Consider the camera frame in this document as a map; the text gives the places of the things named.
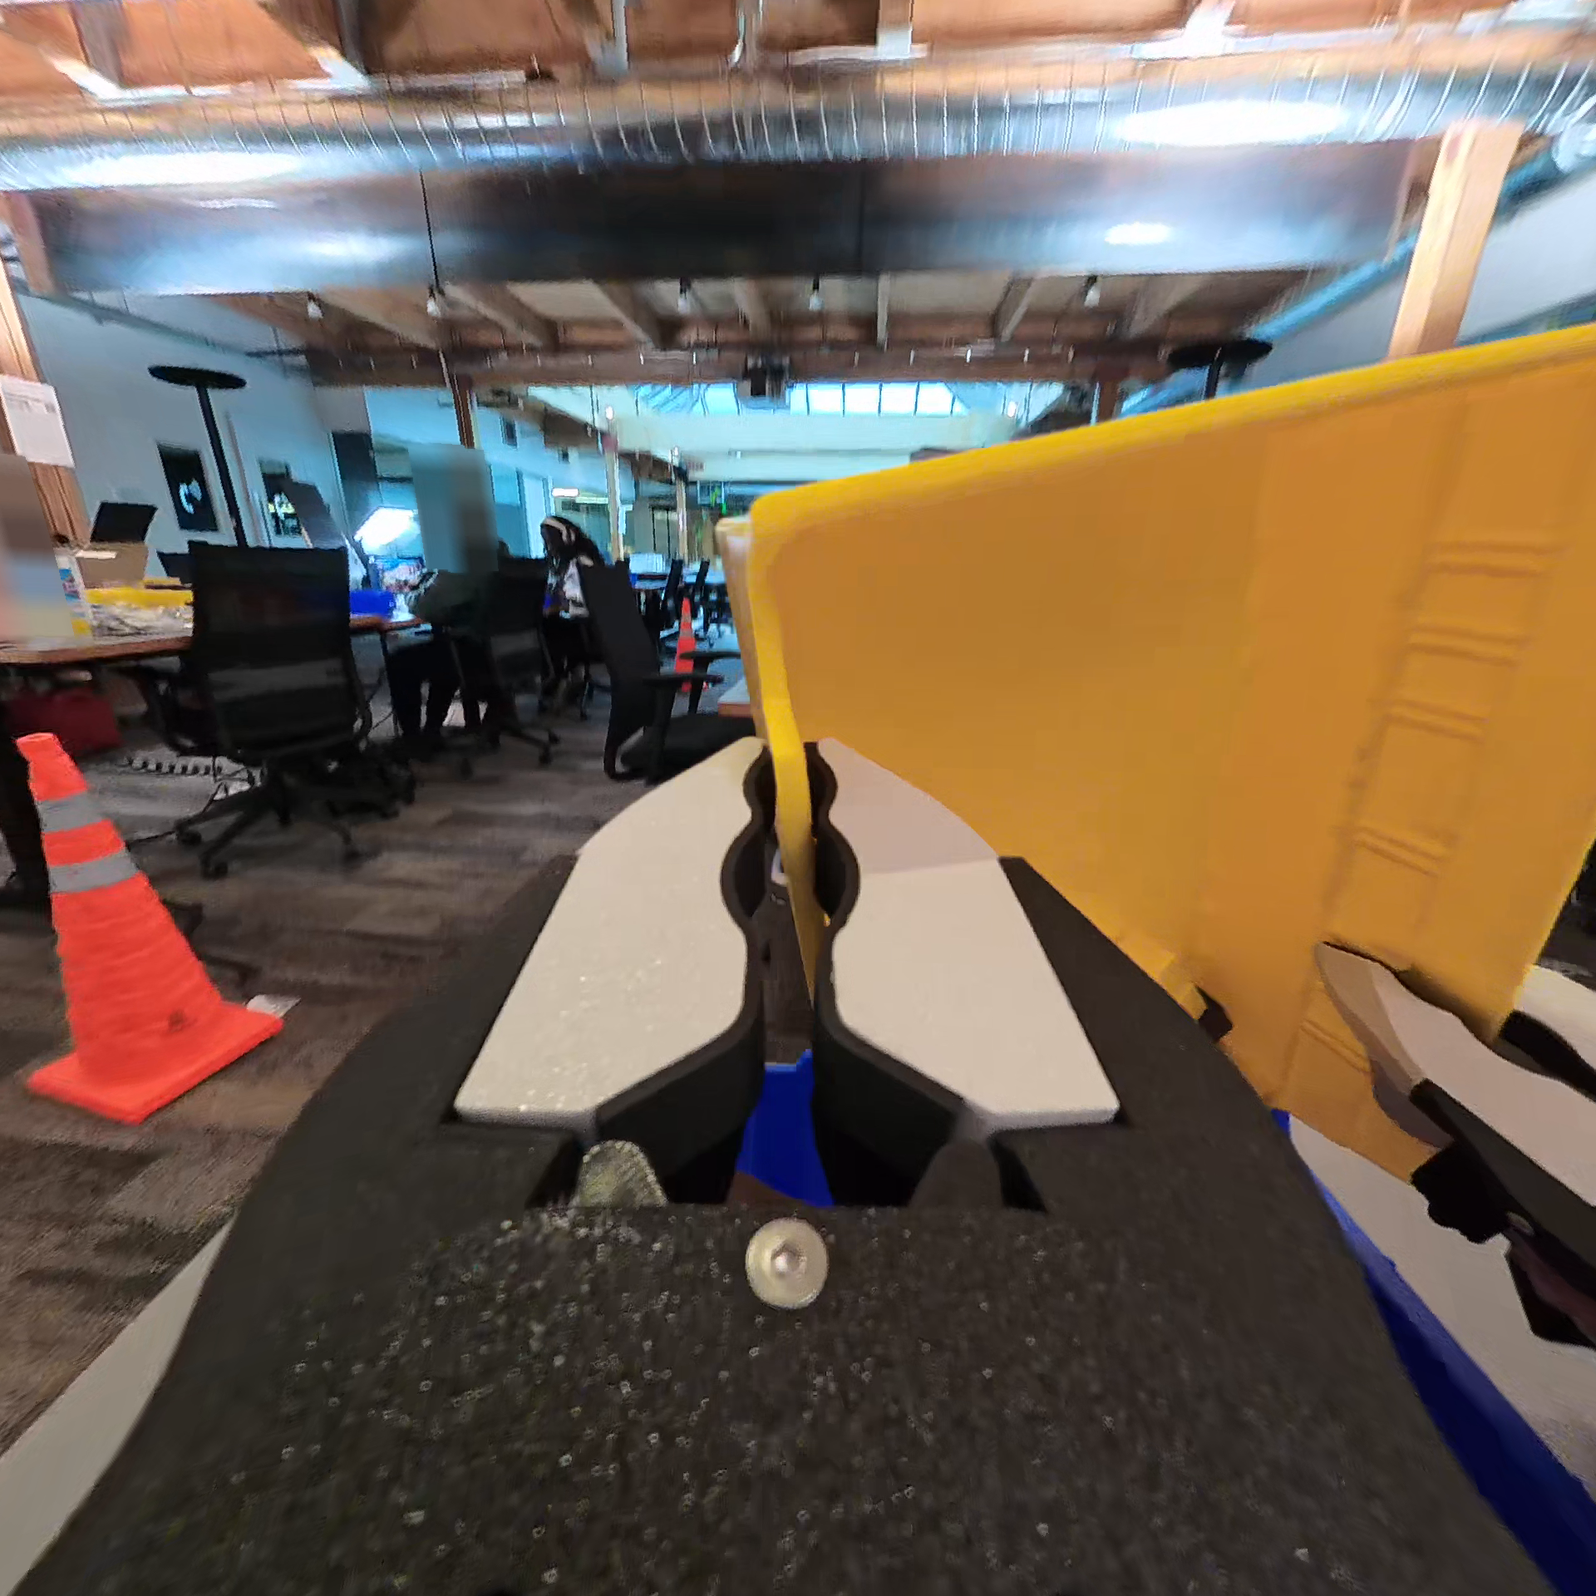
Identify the black floor lamp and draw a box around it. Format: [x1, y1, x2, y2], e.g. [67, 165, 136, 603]
[146, 364, 254, 550]

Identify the red bag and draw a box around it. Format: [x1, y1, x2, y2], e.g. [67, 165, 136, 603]
[4, 685, 122, 758]

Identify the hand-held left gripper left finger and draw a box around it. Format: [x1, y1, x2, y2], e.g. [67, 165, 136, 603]
[451, 738, 771, 1142]

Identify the black mesh office chair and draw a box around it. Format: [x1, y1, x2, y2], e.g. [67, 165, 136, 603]
[578, 560, 756, 785]
[174, 542, 415, 881]

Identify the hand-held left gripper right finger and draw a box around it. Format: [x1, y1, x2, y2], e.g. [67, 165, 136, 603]
[804, 738, 1121, 1142]

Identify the dark wall poster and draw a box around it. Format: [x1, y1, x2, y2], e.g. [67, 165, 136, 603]
[154, 444, 220, 535]

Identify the wooden column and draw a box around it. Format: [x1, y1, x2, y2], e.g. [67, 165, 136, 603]
[1386, 120, 1525, 364]

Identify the blue plastic bin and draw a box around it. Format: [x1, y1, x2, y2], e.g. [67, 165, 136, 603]
[734, 1052, 1596, 1596]

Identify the yellow plastic bin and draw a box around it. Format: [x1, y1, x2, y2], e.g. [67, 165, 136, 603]
[716, 326, 1596, 1180]

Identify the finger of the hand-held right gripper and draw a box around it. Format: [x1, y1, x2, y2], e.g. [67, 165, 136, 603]
[1499, 969, 1596, 1077]
[1316, 941, 1544, 1145]

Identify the silver ventilation duct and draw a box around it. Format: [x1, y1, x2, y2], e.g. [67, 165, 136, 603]
[0, 55, 1596, 194]

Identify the wooden office desk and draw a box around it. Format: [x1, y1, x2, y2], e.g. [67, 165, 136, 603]
[0, 608, 415, 672]

